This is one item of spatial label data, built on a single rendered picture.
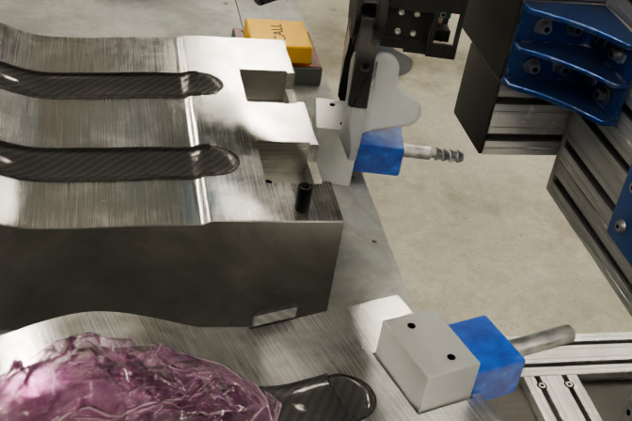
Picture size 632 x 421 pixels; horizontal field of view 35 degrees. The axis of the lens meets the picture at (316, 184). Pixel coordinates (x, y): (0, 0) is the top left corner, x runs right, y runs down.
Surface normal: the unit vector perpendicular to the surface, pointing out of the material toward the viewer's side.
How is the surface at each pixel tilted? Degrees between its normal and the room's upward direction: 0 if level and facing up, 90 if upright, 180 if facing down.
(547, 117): 90
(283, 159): 90
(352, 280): 0
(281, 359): 0
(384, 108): 75
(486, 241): 0
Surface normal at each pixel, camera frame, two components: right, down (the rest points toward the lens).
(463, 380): 0.46, 0.54
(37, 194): 0.18, -0.82
